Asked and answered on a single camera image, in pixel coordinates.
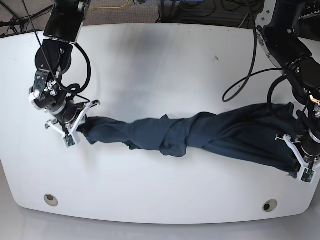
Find black tripod stand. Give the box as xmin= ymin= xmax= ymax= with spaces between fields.
xmin=0 ymin=0 xmax=53 ymax=35

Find left table cable grommet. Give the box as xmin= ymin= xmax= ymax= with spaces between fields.
xmin=44 ymin=194 xmax=58 ymax=207

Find table cable grommet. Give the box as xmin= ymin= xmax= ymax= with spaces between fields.
xmin=44 ymin=194 xmax=58 ymax=207
xmin=262 ymin=199 xmax=278 ymax=213

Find dark navy T-shirt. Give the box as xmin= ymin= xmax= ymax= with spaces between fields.
xmin=83 ymin=103 xmax=297 ymax=174

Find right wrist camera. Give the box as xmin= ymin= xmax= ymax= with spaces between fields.
xmin=62 ymin=133 xmax=80 ymax=148

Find yellow cable on floor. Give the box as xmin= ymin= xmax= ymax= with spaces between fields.
xmin=88 ymin=0 xmax=131 ymax=12

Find right table cable grommet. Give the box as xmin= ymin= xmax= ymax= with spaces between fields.
xmin=262 ymin=199 xmax=278 ymax=213

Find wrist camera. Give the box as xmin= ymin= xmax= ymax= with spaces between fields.
xmin=297 ymin=166 xmax=317 ymax=184
xmin=62 ymin=133 xmax=80 ymax=148

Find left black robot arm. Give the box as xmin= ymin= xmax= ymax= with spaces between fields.
xmin=255 ymin=0 xmax=320 ymax=184

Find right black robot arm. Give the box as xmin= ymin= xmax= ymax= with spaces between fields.
xmin=28 ymin=0 xmax=100 ymax=147

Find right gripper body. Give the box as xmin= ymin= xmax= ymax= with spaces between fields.
xmin=44 ymin=99 xmax=101 ymax=138

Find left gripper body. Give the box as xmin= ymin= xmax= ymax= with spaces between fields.
xmin=275 ymin=133 xmax=320 ymax=170

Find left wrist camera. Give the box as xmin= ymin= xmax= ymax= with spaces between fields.
xmin=297 ymin=166 xmax=317 ymax=184

